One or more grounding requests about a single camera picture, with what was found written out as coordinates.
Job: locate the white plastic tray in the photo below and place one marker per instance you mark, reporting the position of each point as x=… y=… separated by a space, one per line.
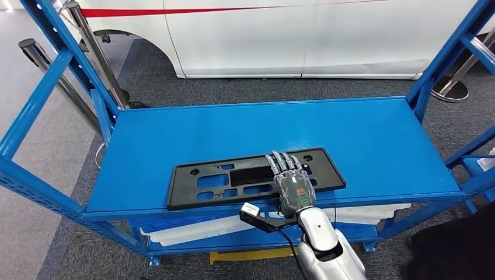
x=185 y=233
x=359 y=214

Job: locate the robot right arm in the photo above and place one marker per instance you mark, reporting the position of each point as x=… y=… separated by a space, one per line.
x=321 y=232

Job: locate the blue metal shelf rack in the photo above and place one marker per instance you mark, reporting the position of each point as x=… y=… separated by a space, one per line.
x=270 y=123
x=479 y=183

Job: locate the black plastic plate frame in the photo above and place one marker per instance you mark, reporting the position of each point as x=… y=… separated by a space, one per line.
x=181 y=185

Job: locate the white car body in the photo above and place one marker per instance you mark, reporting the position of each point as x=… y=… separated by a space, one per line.
x=251 y=38

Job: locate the black camera bracket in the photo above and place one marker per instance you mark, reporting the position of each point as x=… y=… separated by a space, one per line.
x=263 y=223

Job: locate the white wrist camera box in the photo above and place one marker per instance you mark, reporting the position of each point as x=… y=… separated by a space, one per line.
x=250 y=209

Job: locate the yellow floor tape square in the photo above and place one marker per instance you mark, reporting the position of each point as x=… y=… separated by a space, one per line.
x=247 y=256

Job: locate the robot grey right hand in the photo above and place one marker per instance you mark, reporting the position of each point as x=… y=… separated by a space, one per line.
x=296 y=193

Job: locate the chrome stanchion post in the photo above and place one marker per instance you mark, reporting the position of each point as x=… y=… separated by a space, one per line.
x=450 y=90
x=77 y=102
x=96 y=54

